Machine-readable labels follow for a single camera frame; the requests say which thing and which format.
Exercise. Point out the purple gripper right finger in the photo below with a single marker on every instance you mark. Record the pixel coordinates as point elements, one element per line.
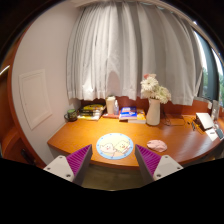
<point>153,166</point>

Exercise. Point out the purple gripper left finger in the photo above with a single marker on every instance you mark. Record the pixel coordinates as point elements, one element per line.
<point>72,167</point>

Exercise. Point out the round cartoon mouse pad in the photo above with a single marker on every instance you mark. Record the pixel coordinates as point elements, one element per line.
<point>114,146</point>

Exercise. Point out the white ceramic vase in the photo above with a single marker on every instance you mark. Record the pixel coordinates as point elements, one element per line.
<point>153,114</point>

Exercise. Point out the blue book stack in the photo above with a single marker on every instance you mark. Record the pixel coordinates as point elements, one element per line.
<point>128,113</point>

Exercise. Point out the white wall panel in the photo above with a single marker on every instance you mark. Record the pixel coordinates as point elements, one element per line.
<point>34,97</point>

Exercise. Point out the green mug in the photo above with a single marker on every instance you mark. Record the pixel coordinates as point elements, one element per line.
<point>71,115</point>

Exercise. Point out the pink computer mouse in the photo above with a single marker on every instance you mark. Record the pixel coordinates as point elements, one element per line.
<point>157,145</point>

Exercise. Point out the yellow black book stack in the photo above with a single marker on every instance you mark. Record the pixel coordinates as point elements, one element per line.
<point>91,112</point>

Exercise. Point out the yellow small box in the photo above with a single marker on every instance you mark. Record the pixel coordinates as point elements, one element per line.
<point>141,119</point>

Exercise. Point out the white pleated curtain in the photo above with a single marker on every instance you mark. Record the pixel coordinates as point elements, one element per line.
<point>113,45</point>

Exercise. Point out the white flower bouquet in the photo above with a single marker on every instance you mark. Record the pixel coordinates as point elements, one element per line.
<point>151,89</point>

